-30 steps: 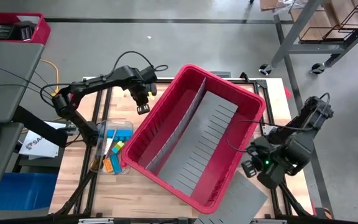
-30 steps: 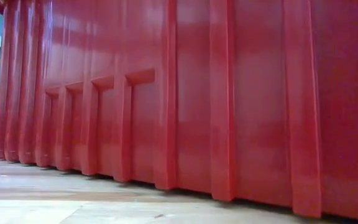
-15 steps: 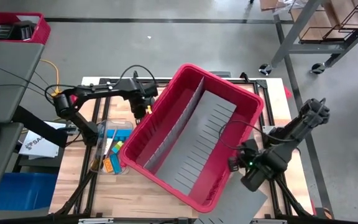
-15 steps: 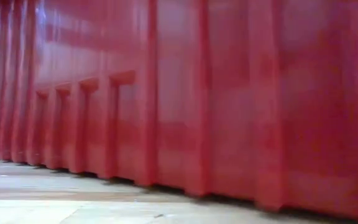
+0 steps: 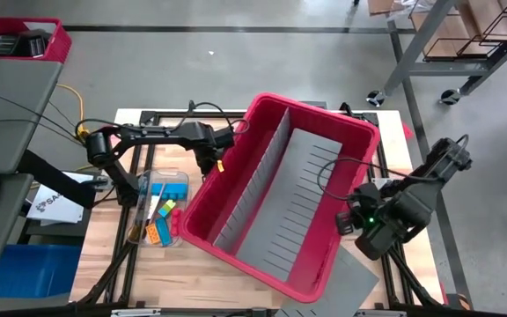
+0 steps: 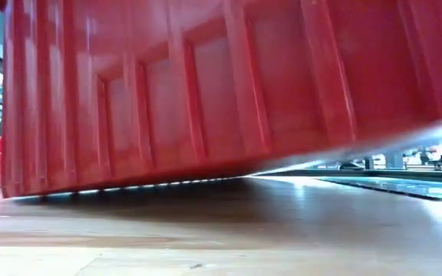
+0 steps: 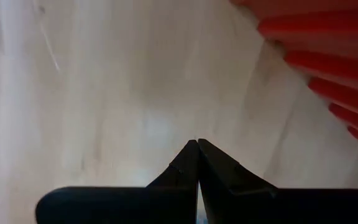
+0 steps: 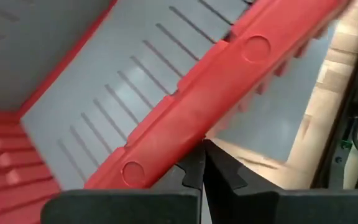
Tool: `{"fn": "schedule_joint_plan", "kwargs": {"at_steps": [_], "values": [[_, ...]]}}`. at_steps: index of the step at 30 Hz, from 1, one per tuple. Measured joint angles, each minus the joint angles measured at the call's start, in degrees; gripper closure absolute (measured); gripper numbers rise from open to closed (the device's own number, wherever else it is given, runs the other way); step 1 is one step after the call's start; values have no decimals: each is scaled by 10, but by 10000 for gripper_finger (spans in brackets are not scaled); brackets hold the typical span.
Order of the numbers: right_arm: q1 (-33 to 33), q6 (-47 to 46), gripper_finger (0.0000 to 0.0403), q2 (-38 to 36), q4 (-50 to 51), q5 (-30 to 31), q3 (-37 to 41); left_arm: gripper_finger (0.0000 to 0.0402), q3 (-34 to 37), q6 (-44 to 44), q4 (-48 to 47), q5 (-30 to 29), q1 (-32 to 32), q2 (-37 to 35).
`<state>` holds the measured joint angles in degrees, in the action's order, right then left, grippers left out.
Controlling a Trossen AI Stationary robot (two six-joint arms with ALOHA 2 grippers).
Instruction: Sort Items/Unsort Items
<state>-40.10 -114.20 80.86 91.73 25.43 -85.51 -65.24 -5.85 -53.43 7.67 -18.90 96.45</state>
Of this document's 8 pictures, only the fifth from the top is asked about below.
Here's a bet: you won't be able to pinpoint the wide blue toy block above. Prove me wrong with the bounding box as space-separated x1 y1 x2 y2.
151 181 190 202

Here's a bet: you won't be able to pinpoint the black wire rack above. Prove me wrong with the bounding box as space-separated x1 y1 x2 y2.
422 4 507 62

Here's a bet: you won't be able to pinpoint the red plastic basket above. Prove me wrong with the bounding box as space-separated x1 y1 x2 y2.
0 16 73 64

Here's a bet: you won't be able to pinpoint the green toy block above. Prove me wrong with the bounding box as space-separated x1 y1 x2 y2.
158 198 178 218

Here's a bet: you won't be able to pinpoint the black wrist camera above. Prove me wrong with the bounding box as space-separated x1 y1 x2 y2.
215 129 238 150
350 181 383 205

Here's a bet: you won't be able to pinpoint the cardboard box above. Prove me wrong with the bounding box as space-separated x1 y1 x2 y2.
367 0 409 17

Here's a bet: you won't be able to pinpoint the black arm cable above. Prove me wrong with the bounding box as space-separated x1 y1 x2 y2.
165 100 251 136
454 133 471 153

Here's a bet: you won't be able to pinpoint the white printed paper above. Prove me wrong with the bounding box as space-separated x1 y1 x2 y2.
26 171 88 225

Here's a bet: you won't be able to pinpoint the white paper sheet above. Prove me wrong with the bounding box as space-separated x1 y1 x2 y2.
23 20 57 34

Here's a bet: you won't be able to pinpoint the long blue toy block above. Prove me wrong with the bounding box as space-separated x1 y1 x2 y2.
154 217 174 247

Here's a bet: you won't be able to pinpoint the thin grey stick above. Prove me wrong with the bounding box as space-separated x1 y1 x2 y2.
147 183 167 222

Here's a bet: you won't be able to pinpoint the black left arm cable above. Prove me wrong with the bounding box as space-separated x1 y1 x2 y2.
165 100 251 136

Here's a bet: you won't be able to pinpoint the grey desk panel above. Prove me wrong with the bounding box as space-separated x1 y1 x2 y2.
0 172 35 290
0 56 63 175

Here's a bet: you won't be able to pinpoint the white printed card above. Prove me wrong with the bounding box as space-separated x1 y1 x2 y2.
146 195 160 222

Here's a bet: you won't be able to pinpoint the grey metal cart frame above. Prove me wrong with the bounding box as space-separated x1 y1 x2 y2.
382 0 507 96

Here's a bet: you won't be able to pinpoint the black cart caster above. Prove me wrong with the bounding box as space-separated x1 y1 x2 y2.
438 88 462 107
366 89 387 108

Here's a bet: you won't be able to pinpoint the orange toy block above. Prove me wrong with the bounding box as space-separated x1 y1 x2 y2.
144 223 162 246

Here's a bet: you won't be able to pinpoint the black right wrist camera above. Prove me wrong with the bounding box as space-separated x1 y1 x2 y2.
350 181 383 205

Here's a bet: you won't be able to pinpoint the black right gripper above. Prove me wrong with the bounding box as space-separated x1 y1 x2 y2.
334 197 399 262

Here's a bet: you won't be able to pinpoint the black support bar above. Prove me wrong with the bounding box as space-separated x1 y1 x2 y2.
17 149 109 210

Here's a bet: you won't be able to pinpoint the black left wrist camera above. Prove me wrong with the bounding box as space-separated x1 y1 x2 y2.
215 129 238 150

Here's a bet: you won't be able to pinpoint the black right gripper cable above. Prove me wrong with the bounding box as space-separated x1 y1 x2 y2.
316 157 440 202

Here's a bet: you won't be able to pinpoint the large red plastic bin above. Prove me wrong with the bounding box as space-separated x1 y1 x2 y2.
178 92 382 305

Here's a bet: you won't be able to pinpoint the clear plastic tray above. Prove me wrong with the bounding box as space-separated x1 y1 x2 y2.
127 170 191 248

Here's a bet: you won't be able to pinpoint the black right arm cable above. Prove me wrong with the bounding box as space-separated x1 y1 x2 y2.
454 133 471 153

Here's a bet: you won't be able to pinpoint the black devices in basket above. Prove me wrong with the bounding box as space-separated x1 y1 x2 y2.
0 28 53 59

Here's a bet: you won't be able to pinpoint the grey plastic divider panel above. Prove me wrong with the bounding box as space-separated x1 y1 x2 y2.
234 127 344 284
274 245 381 317
212 107 293 254

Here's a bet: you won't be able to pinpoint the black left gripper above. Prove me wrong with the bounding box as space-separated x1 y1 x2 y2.
185 122 238 178

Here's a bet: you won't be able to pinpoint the blue plastic crate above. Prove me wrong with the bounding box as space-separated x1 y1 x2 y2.
0 244 83 299

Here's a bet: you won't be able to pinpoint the black aluminium rig frame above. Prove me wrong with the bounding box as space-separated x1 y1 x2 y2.
77 100 451 309

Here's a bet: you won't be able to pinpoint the wooden cart boards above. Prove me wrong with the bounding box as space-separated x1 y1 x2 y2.
411 0 507 59

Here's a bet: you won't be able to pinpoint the black floor tape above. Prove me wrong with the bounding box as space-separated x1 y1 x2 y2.
62 25 417 35
387 19 475 310

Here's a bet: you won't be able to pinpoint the yellow cable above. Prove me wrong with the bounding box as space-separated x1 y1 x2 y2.
56 83 105 173

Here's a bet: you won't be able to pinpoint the red studded toy block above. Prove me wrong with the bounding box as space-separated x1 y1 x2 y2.
170 208 184 237

